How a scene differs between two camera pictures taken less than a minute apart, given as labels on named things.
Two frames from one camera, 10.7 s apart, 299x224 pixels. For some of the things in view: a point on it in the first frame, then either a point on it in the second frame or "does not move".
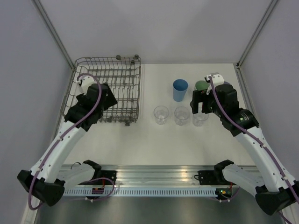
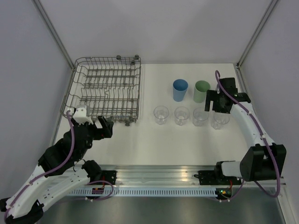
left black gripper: [110, 100] to [106, 131]
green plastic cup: [202, 85] does not move
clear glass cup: [181, 115] does not move
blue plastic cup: [180, 87] does not move
